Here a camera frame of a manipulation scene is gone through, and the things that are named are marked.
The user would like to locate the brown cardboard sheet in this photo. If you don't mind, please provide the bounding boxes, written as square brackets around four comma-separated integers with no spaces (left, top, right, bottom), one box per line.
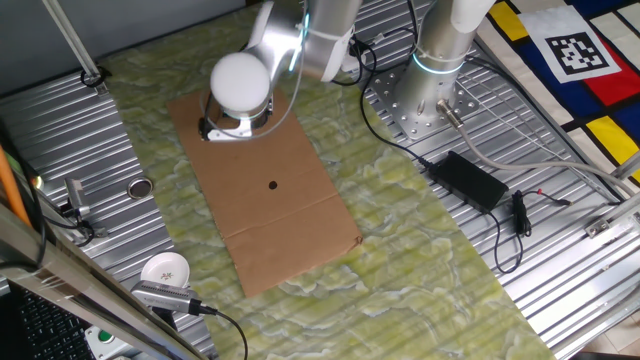
[166,89,364,300]

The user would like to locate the green marble pattern mat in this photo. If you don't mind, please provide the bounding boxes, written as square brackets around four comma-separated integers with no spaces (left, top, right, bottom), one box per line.
[99,4,556,360]

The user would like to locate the black power adapter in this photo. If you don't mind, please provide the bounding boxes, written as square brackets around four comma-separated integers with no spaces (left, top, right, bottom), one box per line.
[428,150,510,215]

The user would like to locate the white ceramic flower dish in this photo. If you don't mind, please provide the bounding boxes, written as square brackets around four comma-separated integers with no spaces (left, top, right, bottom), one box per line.
[140,251,191,289]

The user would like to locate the small steel dish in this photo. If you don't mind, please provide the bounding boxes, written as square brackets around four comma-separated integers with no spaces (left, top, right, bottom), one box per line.
[126,175,155,200]

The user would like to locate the bundled black adapter lead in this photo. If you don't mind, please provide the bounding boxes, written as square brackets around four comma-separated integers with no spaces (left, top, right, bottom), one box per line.
[492,188,574,275]

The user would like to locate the grey green button box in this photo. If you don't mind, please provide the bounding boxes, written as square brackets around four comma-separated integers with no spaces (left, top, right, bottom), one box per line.
[84,324,144,360]

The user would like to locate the white fiducial marker sheet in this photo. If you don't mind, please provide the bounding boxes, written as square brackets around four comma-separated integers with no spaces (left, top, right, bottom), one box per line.
[517,4,623,85]

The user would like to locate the aluminium pole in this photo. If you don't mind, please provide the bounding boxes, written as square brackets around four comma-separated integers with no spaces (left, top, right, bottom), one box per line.
[42,0,112,96]

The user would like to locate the colourful block pattern cloth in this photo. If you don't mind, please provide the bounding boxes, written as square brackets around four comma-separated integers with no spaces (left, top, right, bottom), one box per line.
[474,0,640,184]

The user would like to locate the orange tube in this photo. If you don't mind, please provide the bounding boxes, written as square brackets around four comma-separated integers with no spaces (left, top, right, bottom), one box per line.
[0,144,32,229]

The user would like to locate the black keyboard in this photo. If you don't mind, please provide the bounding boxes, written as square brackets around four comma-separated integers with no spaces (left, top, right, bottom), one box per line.
[14,284,96,360]

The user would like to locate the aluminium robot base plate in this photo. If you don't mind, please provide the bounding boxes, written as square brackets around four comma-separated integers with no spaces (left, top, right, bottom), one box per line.
[367,64,481,141]

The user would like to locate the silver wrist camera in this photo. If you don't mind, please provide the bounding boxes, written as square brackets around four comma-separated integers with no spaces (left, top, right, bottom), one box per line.
[198,99,274,143]

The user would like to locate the black power cable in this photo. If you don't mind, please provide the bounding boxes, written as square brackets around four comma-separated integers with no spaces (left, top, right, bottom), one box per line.
[332,37,431,170]

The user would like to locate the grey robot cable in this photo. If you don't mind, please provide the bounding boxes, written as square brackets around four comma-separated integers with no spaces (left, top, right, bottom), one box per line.
[435,98,640,197]

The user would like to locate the black camera cable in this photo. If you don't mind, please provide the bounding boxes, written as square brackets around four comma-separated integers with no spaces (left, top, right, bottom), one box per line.
[188,298,250,360]

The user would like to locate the silver ribbed camera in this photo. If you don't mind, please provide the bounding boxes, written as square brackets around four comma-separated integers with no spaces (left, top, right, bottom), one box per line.
[130,279,201,331]

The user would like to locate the small grey clamped camera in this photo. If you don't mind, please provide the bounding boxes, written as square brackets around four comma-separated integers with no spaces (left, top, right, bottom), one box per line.
[59,177,96,221]

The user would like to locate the aluminium frame beam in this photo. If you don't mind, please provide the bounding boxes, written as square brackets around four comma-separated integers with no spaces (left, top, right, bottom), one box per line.
[0,202,209,360]

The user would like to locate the aluminium frame profile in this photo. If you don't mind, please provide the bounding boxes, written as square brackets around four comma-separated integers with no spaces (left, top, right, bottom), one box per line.
[584,149,640,239]

